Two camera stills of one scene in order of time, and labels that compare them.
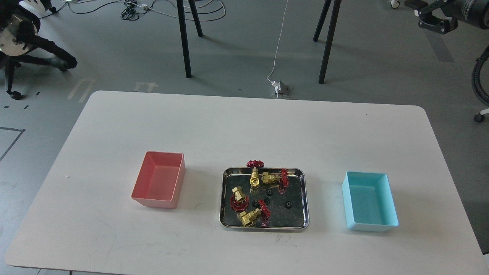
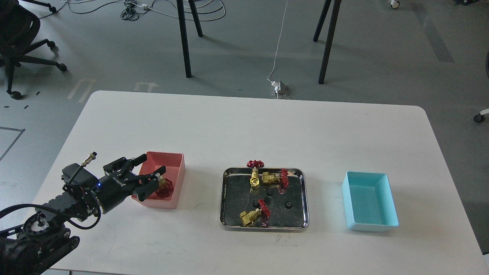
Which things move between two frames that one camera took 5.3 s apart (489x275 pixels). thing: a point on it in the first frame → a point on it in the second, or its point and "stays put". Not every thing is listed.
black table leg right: [337, 6] stays put
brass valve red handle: [238, 201] → [165, 188]
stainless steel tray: [273, 199] stays put
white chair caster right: [479, 117] stays put
